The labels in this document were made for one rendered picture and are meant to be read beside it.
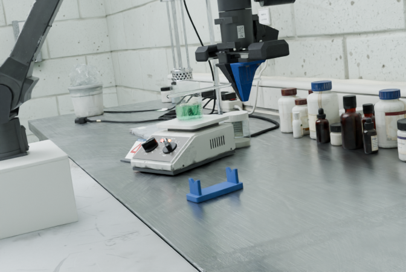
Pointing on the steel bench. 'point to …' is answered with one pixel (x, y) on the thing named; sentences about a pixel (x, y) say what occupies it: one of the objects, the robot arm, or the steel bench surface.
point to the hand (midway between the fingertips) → (242, 81)
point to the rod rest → (196, 196)
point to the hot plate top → (193, 123)
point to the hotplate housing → (193, 148)
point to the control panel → (156, 155)
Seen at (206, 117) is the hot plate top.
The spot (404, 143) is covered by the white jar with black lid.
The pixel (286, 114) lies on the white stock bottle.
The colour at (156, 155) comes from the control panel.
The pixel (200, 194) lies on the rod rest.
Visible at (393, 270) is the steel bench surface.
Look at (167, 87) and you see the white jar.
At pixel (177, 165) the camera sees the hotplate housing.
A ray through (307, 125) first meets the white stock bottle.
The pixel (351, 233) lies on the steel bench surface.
